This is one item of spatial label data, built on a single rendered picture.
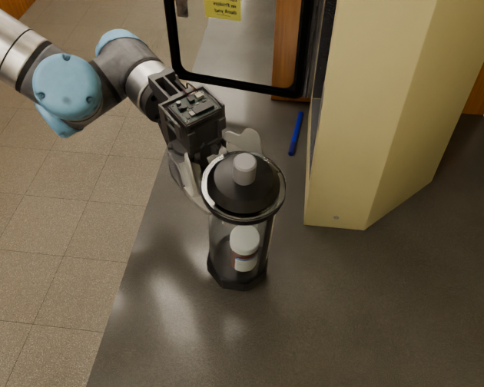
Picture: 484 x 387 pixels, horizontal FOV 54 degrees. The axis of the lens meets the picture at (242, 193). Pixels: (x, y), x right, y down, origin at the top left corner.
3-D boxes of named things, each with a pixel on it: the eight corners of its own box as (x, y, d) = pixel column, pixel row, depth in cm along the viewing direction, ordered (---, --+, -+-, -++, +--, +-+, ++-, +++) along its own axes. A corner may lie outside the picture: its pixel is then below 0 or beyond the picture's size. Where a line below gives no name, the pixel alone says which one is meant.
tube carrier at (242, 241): (284, 266, 76) (304, 190, 59) (231, 304, 72) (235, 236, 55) (243, 219, 81) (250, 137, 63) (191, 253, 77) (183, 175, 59)
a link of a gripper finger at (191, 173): (183, 194, 54) (174, 137, 60) (188, 223, 59) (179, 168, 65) (210, 190, 55) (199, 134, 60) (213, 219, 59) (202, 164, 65)
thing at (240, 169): (292, 201, 61) (300, 170, 55) (233, 236, 57) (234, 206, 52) (250, 154, 65) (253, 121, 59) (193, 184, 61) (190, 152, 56)
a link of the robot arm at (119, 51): (102, 79, 80) (144, 51, 81) (133, 115, 74) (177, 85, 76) (80, 44, 73) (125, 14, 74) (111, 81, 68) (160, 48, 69)
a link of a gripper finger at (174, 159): (171, 187, 61) (164, 139, 66) (173, 194, 62) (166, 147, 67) (207, 181, 61) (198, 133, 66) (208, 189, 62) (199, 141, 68)
